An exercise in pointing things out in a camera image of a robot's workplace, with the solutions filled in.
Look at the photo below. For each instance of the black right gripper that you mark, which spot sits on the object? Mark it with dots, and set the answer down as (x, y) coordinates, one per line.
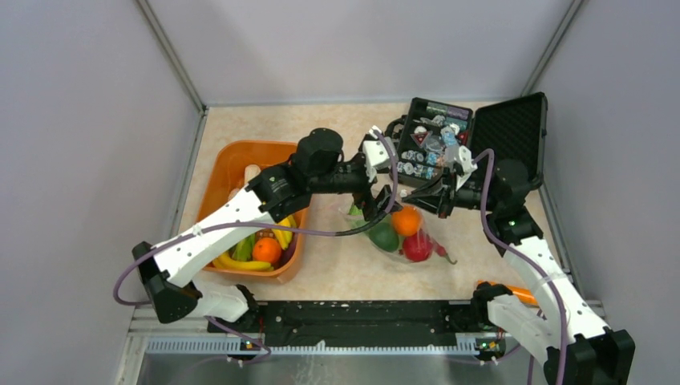
(439, 199)

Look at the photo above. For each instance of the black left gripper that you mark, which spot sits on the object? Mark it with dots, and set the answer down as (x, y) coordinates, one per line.
(374, 208)

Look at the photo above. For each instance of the orange fruit toy back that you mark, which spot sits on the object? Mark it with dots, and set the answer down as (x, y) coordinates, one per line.
(407, 222)

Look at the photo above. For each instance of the orange fruit toy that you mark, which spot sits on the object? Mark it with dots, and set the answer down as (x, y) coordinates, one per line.
(267, 249)
(407, 222)

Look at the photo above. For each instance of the green napa cabbage toy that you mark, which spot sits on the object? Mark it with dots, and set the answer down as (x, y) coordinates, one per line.
(355, 217)

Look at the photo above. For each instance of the clear zip top bag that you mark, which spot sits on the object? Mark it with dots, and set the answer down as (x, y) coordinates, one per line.
(401, 241)

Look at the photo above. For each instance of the red chili pepper toy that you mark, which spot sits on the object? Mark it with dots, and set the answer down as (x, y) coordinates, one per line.
(440, 251)

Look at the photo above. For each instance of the red apple toy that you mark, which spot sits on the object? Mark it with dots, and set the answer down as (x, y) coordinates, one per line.
(417, 247)

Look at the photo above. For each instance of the green lime toy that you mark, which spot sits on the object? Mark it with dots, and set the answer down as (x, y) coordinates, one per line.
(384, 237)

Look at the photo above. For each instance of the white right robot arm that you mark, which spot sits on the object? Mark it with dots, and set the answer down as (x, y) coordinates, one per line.
(571, 342)

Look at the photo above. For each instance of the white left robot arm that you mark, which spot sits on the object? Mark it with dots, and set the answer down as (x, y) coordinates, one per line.
(316, 166)

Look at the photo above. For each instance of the black poker chip case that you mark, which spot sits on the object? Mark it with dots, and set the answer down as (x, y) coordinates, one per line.
(513, 129)

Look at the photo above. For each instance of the yellow banana bunch toy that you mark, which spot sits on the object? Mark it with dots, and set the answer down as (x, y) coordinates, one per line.
(284, 237)

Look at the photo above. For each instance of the orange fruit toy front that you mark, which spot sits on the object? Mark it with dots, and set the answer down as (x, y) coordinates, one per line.
(267, 249)

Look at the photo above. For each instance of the orange plastic bin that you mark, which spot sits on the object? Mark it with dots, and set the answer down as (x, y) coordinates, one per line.
(228, 173)

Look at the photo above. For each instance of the orange carrot toy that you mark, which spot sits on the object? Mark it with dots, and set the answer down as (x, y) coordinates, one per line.
(523, 294)

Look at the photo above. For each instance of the yellow banana toy front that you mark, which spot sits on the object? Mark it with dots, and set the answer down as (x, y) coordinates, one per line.
(227, 263)

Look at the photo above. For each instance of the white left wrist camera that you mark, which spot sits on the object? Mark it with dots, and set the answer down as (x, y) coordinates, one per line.
(379, 152)

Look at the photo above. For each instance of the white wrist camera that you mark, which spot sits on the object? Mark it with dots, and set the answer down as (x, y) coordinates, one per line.
(379, 152)
(459, 158)

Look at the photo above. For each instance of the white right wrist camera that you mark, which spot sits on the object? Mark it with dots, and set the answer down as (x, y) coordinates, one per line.
(459, 158)

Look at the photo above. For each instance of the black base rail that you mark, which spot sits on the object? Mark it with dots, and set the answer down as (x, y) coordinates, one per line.
(440, 323)

